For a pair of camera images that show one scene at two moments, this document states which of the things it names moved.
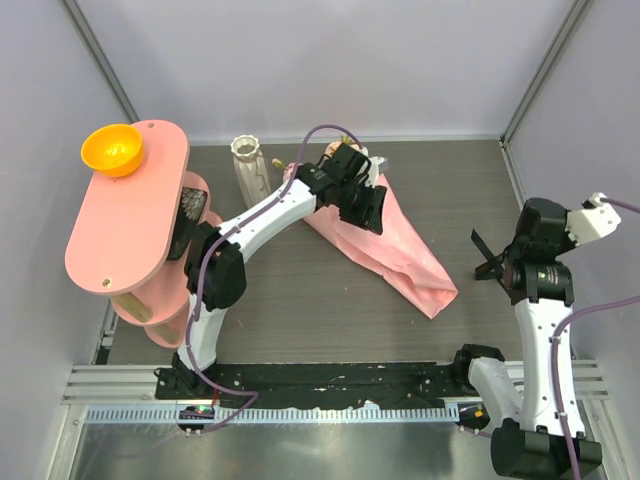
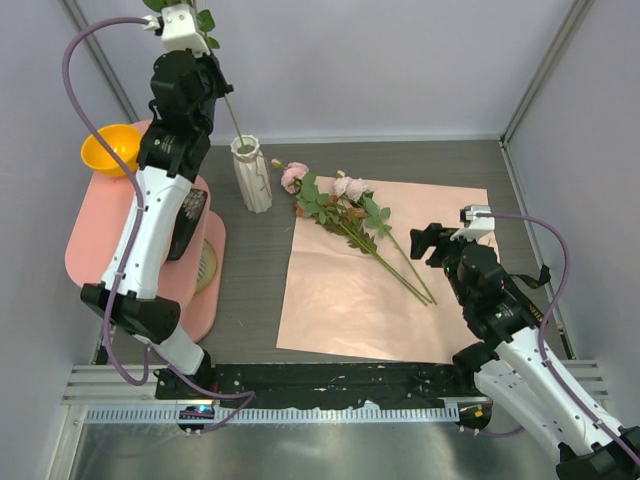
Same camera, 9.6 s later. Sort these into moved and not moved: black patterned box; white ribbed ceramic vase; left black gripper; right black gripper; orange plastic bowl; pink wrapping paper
Moved: pink wrapping paper; right black gripper; left black gripper
Not moved: black patterned box; orange plastic bowl; white ribbed ceramic vase
